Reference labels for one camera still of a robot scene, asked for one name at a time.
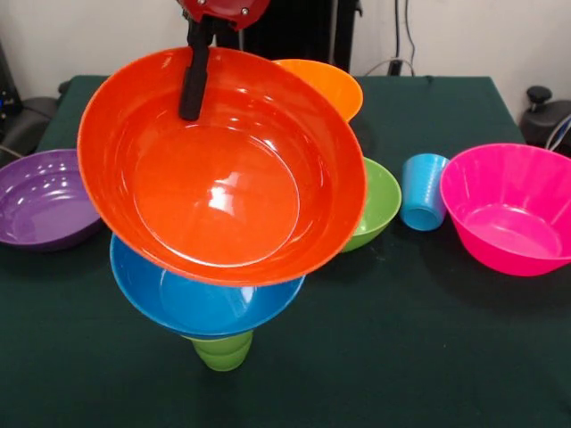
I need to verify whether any large green bowl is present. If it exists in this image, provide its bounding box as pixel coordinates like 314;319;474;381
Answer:
340;156;403;254

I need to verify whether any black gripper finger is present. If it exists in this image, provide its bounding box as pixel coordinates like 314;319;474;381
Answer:
178;20;219;123

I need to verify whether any wide red-orange bowl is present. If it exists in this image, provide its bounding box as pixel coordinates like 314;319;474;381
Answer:
77;46;368;287

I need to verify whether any large pink bowl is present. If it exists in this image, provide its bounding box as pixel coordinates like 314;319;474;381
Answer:
439;143;571;278

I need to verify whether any large yellow-orange bowl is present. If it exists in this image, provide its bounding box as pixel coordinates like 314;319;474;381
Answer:
272;59;364;122

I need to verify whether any wide purple bowl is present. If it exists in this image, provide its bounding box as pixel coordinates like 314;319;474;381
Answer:
0;148;104;253

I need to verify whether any blue bowl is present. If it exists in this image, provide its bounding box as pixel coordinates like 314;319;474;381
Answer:
109;234;308;339

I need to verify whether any black equipment box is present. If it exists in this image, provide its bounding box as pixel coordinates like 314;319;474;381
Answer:
0;39;23;124

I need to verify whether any grey chair with black knob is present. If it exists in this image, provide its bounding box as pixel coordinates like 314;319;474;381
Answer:
519;86;571;155

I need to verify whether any dark green tablecloth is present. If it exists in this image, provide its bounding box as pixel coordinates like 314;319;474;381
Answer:
0;74;571;428

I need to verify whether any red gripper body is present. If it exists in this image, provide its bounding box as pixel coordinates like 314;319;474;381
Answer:
180;0;272;32

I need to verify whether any white cable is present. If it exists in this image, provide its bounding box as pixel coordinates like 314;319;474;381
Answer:
363;57;394;77

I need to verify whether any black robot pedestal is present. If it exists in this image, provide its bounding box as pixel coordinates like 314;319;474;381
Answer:
216;0;363;77

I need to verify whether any stack of green cups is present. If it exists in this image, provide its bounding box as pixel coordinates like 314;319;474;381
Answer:
190;329;255;373

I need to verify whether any blue cup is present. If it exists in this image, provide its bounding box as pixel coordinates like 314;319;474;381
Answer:
399;152;451;232

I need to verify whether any black wall cable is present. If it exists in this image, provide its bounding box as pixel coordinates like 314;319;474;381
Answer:
394;0;418;77

